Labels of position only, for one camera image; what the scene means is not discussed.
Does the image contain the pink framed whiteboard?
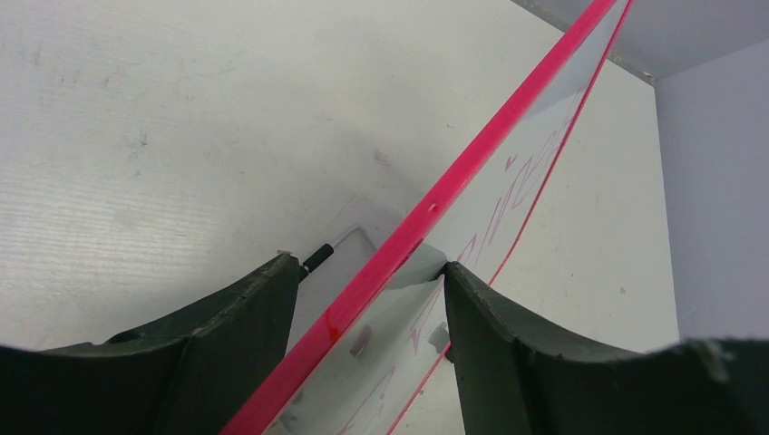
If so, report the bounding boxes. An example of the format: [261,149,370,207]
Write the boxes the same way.
[224,1,631,434]

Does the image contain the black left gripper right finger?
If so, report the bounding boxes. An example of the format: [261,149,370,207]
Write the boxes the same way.
[443,262,768,434]

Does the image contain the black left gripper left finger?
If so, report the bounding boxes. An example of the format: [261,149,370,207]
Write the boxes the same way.
[1,254,301,434]

